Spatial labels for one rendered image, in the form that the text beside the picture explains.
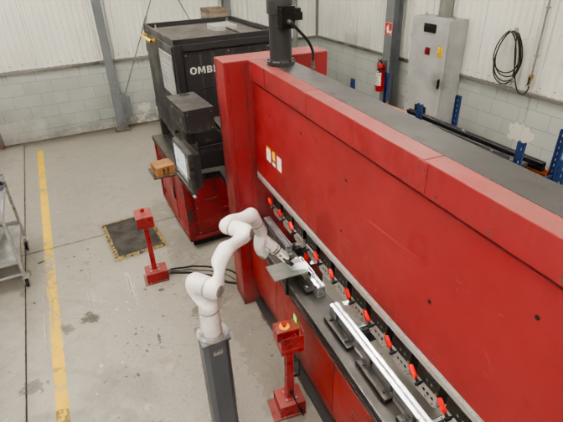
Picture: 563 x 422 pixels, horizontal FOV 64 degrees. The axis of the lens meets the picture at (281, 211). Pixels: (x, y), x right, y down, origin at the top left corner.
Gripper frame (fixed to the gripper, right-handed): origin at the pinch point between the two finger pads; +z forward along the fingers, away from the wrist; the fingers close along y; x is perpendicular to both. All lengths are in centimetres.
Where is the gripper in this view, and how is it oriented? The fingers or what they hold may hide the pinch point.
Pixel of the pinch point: (290, 261)
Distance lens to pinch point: 326.8
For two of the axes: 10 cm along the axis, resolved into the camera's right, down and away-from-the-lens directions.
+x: -7.3, 6.6, 1.8
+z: 6.4, 5.7, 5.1
